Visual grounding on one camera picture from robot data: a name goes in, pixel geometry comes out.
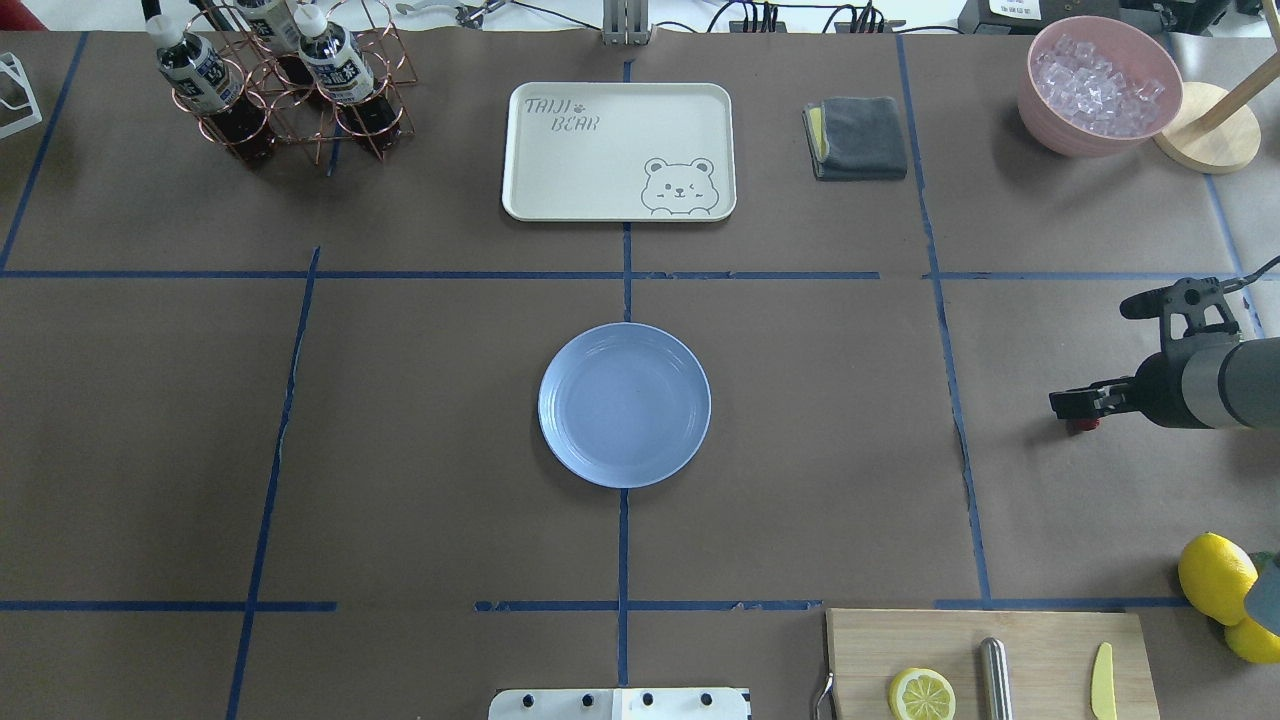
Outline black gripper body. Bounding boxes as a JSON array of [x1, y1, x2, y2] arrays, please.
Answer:
[[1132, 354, 1189, 429]]

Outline blue ceramic plate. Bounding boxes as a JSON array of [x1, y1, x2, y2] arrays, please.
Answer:
[[536, 322, 712, 489]]

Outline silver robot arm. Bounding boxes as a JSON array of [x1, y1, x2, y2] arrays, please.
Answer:
[[1050, 338, 1279, 429]]

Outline large yellow lemon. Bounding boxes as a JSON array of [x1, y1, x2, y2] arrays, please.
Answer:
[[1178, 532, 1260, 626]]

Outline wooden cutting board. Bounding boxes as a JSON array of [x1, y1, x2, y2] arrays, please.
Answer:
[[815, 609, 1162, 720]]

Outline yellow plastic knife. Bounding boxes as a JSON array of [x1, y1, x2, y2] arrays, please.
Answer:
[[1089, 641, 1117, 720]]

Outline clear ice cubes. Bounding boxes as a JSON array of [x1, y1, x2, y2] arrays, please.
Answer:
[[1030, 35, 1169, 137]]

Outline pink bowl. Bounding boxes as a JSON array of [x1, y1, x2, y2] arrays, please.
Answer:
[[1018, 15, 1183, 158]]

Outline lime half slice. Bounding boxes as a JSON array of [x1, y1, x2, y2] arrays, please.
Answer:
[[887, 667, 957, 720]]

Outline folded grey cloth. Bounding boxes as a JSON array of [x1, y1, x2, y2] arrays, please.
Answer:
[[803, 96, 908, 181]]

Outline cream plastic tray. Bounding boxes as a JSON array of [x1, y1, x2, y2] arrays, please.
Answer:
[[502, 82, 737, 223]]

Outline dark sauce bottle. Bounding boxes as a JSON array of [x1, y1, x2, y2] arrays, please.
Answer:
[[145, 14, 274, 167]]

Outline white metal rack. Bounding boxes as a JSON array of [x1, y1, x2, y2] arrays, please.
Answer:
[[1, 53, 44, 140]]

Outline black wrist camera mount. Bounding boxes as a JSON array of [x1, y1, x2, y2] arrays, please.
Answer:
[[1119, 277, 1247, 357]]

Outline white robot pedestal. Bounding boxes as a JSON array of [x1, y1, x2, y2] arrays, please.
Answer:
[[488, 687, 753, 719]]

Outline aluminium frame post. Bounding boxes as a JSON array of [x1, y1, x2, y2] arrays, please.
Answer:
[[602, 0, 652, 46]]

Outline copper wire bottle rack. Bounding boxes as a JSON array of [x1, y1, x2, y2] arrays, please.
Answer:
[[173, 1, 419, 168]]

